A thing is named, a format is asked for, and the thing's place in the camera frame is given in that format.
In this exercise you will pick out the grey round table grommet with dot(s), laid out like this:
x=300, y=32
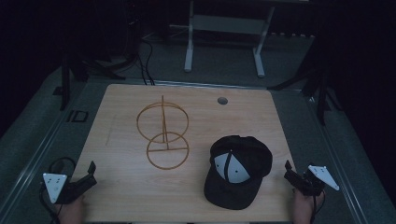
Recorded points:
x=222, y=100

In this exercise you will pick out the person's right hand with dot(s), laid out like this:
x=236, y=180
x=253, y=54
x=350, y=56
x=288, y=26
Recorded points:
x=305, y=207

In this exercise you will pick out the black tripod stand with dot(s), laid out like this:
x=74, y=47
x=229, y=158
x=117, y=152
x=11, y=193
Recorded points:
x=320, y=93
x=66, y=84

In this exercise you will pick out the black rectangular floor bracket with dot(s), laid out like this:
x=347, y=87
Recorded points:
x=78, y=116

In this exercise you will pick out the black baseball cap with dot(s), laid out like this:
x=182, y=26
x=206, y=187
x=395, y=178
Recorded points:
x=239, y=174

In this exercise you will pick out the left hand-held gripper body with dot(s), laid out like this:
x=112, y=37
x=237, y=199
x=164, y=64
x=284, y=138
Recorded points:
x=68, y=189

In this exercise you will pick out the person's left hand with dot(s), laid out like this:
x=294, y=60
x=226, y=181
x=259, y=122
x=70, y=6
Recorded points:
x=72, y=212

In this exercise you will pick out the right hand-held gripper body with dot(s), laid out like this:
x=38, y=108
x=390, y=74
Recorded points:
x=315, y=180

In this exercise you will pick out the white metal frame stand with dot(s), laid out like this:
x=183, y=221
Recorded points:
x=226, y=25

